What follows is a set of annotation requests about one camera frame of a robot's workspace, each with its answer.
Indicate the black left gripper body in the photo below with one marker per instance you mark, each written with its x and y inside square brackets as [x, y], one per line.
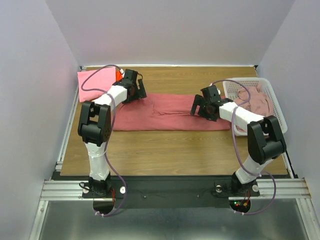
[134, 97]

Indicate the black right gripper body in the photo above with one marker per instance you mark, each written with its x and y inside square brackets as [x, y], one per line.
[200, 107]

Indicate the dusty red t shirt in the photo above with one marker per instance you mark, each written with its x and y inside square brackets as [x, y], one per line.
[164, 112]

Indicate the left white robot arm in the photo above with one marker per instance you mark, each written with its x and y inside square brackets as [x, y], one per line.
[96, 122]

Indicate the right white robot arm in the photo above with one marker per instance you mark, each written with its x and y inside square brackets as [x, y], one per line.
[265, 140]

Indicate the folded orange t shirt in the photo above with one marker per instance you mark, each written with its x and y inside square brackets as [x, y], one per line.
[119, 76]

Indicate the white plastic laundry basket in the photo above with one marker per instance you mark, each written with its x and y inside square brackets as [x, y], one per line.
[232, 85]

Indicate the folded light pink t shirt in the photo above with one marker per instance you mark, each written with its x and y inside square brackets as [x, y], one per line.
[101, 80]

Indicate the pale pink clothes in basket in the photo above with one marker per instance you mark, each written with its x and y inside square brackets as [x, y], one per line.
[259, 102]

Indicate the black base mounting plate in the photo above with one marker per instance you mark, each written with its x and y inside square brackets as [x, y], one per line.
[165, 192]

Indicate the aluminium frame rail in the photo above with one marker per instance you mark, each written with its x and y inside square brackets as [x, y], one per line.
[63, 214]

